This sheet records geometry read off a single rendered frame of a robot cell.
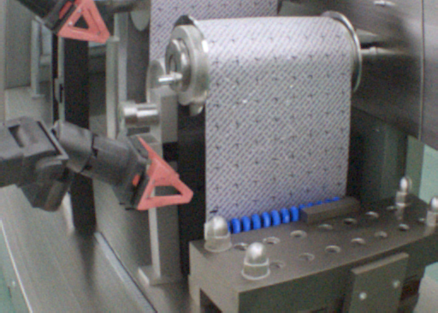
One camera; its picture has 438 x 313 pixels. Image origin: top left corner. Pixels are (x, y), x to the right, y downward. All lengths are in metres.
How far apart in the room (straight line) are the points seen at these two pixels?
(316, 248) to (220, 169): 0.18
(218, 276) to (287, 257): 0.10
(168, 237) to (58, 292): 0.21
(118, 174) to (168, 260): 0.25
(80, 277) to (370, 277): 0.49
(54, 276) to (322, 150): 0.49
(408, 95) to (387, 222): 0.20
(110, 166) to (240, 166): 0.20
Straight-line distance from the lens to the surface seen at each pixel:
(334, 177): 1.12
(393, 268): 0.98
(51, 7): 0.93
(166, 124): 1.05
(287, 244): 0.99
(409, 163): 1.41
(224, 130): 1.01
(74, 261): 1.23
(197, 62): 0.98
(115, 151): 0.93
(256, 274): 0.90
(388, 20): 1.13
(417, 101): 1.09
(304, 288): 0.92
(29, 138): 0.86
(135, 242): 1.29
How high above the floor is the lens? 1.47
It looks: 19 degrees down
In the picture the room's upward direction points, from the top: straight up
